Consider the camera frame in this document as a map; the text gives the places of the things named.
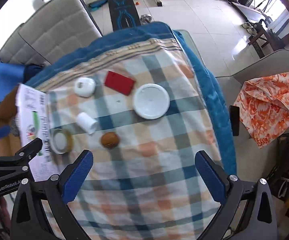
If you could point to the grey padded chair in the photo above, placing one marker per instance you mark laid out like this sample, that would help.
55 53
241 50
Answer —
10 45
59 27

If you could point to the light shoe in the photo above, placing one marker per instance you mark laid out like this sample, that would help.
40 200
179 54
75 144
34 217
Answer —
246 25
252 30

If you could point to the plaid cloth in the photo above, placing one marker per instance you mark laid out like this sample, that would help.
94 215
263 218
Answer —
159 155

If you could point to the blue blanket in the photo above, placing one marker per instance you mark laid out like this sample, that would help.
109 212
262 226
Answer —
219 105

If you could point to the orange floral cloth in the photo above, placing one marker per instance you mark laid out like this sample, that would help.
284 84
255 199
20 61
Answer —
272 105

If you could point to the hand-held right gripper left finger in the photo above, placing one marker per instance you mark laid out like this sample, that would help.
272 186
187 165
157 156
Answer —
78 177

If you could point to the red box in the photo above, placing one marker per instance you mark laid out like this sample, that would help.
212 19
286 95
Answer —
119 83

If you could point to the cardboard box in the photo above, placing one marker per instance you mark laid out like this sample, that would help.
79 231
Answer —
3 110

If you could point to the chrome dumbbell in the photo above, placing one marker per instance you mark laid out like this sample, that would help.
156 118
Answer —
146 18

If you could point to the blue yoga mat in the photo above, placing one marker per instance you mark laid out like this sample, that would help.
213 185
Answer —
2 80

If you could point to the teal foam pad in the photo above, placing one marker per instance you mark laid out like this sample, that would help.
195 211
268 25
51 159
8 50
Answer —
98 5

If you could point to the brown round ball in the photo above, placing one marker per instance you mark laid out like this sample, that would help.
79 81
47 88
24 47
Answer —
110 140

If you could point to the grey shell chair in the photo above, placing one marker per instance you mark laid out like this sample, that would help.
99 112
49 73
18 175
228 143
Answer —
272 62

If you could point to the clear tape roll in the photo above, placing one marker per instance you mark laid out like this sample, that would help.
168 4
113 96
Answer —
70 143

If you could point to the small white cylinder bottle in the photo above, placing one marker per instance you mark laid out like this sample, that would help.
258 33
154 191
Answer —
86 122

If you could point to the white round lid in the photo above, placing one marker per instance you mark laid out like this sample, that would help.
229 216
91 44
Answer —
151 102

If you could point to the grey low table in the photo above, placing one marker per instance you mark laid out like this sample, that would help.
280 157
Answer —
249 11

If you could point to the dark blue cloth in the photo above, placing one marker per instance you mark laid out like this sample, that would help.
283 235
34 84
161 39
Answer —
33 72

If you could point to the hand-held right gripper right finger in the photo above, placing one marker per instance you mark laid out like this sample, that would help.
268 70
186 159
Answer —
209 177

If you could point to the dark wooden chair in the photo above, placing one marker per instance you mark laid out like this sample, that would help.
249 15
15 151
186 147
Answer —
267 37

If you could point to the white round case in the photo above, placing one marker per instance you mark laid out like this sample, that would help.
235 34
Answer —
84 87

